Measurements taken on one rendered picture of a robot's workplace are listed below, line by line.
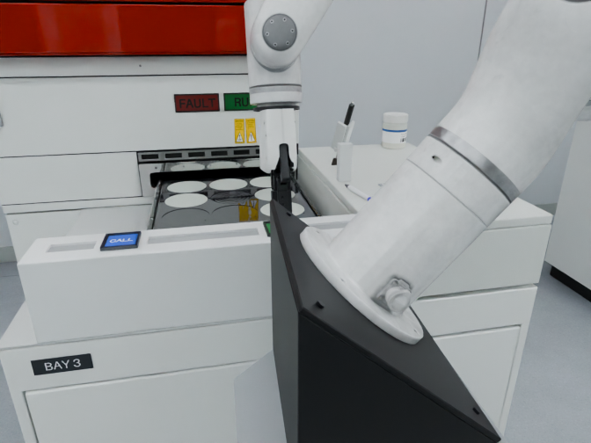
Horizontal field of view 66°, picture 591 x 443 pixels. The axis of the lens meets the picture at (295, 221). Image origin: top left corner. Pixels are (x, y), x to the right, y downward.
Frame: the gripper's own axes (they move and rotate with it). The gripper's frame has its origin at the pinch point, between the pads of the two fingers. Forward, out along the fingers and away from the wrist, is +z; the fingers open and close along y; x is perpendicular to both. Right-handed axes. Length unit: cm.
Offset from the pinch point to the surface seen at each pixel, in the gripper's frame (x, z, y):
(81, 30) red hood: -38, -37, -46
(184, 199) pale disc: -17.6, 3.3, -37.9
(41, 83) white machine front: -50, -26, -53
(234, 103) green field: -3, -20, -55
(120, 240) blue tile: -26.2, 4.3, -0.8
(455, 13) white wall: 144, -78, -195
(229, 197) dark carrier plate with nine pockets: -6.6, 3.4, -37.9
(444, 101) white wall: 143, -27, -205
